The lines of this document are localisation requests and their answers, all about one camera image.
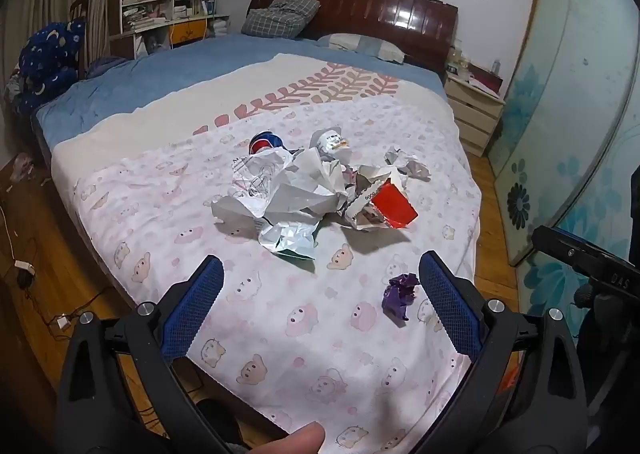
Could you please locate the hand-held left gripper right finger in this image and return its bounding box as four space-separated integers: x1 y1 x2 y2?
415 251 589 454

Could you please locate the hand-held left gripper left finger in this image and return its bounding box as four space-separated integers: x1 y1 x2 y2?
56 254 247 454

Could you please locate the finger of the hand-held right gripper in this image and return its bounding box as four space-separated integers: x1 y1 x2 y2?
531 225 640 306

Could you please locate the grid-lined paper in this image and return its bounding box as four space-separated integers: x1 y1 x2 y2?
383 146 432 183

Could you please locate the blue and red can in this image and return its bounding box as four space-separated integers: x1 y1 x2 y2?
248 130 287 155

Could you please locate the person's left hand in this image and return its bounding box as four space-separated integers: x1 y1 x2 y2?
248 421 327 454

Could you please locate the purple wrapper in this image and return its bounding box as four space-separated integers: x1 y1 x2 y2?
381 272 420 323

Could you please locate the pink animal-print blanket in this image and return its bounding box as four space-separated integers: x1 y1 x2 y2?
72 97 483 454

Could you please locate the green and white packet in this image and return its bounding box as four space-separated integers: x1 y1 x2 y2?
257 218 324 261

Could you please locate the red packet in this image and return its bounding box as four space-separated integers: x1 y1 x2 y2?
372 181 419 230

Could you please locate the crumpled sketch-printed paper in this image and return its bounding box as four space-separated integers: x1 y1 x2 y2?
227 148 301 220

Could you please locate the large crumpled white paper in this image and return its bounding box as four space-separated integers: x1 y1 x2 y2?
210 147 352 236

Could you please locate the floral sliding wardrobe door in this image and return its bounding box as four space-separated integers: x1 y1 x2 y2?
487 0 640 385

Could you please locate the cream wooden nightstand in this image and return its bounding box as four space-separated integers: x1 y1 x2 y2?
444 72 506 158

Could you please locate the white printed cup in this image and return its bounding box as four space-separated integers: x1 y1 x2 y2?
309 126 352 156

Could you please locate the red box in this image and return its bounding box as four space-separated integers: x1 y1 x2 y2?
467 63 504 96

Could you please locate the blue bedsheet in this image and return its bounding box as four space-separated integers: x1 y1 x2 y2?
34 32 449 147

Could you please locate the cream leaf-print blanket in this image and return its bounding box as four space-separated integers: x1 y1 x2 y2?
50 53 453 187

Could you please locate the purple cloth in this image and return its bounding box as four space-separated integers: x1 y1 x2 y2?
87 56 127 79

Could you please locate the white striped pillow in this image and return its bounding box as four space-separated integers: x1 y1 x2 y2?
316 33 406 64

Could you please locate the blue star-print clothing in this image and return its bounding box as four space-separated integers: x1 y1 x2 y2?
9 20 87 111

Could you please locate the grey plaid pillow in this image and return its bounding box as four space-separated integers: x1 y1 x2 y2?
241 0 321 39

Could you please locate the wooden bed headboard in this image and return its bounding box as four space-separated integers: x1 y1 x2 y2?
248 0 459 76

